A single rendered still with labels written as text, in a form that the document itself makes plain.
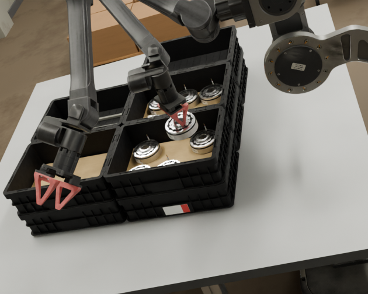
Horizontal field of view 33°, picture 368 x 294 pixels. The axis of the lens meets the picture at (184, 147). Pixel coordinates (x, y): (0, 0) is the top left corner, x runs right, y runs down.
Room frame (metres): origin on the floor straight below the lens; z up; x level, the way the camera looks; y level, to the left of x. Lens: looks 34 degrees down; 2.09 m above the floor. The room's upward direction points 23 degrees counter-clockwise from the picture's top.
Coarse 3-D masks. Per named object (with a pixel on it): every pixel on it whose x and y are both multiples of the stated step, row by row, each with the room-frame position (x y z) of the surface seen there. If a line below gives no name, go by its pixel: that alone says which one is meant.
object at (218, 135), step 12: (204, 108) 1.86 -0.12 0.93; (216, 108) 1.83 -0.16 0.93; (144, 120) 1.94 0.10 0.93; (156, 120) 1.91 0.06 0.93; (120, 132) 1.93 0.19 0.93; (216, 132) 1.69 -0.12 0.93; (216, 144) 1.63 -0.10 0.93; (216, 156) 1.57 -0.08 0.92; (108, 168) 1.74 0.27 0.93; (156, 168) 1.63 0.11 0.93; (168, 168) 1.62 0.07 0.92; (180, 168) 1.60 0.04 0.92; (192, 168) 1.59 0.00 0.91; (108, 180) 1.70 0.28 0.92; (120, 180) 1.68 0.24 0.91
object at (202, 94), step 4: (212, 84) 2.11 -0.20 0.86; (216, 84) 2.10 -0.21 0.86; (220, 84) 2.09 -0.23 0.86; (204, 88) 2.11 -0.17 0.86; (220, 88) 2.07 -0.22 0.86; (200, 92) 2.09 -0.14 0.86; (204, 92) 2.08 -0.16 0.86; (216, 92) 2.04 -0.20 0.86; (220, 92) 2.03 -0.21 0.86; (200, 96) 2.06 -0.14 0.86; (204, 96) 2.06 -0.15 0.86; (208, 96) 2.04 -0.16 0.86; (212, 96) 2.03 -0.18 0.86; (216, 96) 2.02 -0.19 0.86
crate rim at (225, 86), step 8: (216, 64) 2.13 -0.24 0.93; (224, 64) 2.11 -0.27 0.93; (176, 72) 2.19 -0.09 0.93; (184, 72) 2.17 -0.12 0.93; (224, 80) 1.99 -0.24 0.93; (224, 88) 1.93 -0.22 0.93; (224, 96) 1.88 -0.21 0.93; (216, 104) 1.85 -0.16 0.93; (224, 104) 1.85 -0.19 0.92; (128, 112) 2.05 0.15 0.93; (136, 120) 1.97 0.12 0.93
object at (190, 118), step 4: (188, 112) 1.69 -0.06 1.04; (188, 116) 1.68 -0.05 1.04; (192, 116) 1.66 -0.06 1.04; (168, 120) 1.69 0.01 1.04; (172, 120) 1.69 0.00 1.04; (188, 120) 1.65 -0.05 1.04; (192, 120) 1.64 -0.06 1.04; (168, 124) 1.68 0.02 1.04; (188, 124) 1.63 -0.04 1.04; (192, 124) 1.62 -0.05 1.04; (168, 128) 1.65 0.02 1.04; (172, 128) 1.64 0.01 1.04; (176, 128) 1.64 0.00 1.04; (180, 128) 1.63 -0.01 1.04; (184, 128) 1.62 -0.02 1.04; (188, 128) 1.61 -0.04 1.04; (168, 132) 1.64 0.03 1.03; (172, 132) 1.63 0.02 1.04; (176, 132) 1.62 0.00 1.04; (180, 132) 1.61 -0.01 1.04
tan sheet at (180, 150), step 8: (160, 144) 1.91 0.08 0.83; (168, 144) 1.89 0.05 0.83; (176, 144) 1.86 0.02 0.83; (184, 144) 1.85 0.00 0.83; (168, 152) 1.84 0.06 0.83; (176, 152) 1.82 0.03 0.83; (184, 152) 1.80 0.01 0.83; (192, 152) 1.78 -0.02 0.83; (160, 160) 1.81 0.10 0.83; (184, 160) 1.75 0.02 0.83; (128, 168) 1.84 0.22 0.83
